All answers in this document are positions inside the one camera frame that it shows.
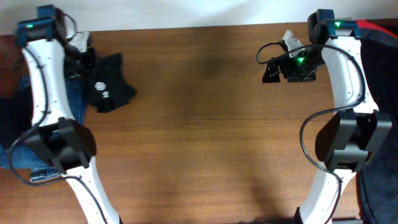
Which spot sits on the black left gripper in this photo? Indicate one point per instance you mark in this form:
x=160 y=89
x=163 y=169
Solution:
x=91 y=66

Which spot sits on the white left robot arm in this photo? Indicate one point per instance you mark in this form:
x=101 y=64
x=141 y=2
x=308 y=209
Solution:
x=46 y=58

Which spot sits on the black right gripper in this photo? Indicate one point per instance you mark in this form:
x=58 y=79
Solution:
x=289 y=73

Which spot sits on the blue denim jeans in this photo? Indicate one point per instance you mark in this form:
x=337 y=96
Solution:
x=55 y=143

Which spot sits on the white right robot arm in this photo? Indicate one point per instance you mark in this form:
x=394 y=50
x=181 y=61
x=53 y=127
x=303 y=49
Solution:
x=356 y=130

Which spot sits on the black crumpled garment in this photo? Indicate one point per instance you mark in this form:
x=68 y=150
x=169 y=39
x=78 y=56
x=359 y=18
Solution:
x=16 y=115

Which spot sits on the black bag with red trim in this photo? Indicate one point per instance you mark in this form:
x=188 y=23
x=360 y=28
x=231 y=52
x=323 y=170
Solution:
x=377 y=181

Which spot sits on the dark green polo shirt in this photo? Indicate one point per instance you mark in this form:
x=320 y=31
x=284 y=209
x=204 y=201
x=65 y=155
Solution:
x=107 y=88

